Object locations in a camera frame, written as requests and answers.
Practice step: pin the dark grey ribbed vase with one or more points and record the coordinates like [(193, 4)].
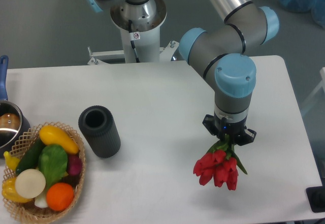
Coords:
[(98, 127)]

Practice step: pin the blue handled saucepan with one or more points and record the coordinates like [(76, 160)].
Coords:
[(13, 122)]

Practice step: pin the white leek stalk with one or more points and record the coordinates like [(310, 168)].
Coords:
[(40, 200)]

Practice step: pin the yellow squash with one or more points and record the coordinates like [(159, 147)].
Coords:
[(50, 135)]

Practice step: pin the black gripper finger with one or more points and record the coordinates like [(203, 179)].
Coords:
[(209, 124), (245, 137)]

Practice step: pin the white round radish slice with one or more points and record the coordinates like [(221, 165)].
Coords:
[(30, 183)]

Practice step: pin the red tulip bouquet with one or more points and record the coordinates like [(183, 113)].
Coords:
[(220, 164)]

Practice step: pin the white frame at right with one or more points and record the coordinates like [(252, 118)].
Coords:
[(314, 96)]

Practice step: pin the yellow bell pepper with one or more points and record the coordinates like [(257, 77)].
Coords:
[(9, 192)]

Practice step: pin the black device at edge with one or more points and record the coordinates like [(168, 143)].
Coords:
[(315, 197)]

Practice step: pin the yellow banana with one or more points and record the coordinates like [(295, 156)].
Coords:
[(11, 162)]

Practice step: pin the green cucumber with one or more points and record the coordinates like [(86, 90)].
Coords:
[(31, 157)]

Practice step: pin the green lettuce leaf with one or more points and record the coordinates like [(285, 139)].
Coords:
[(53, 162)]

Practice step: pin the orange fruit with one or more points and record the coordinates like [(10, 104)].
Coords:
[(59, 196)]

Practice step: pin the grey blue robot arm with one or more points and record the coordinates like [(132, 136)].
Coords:
[(219, 57)]

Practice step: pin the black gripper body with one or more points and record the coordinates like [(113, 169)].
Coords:
[(232, 129)]

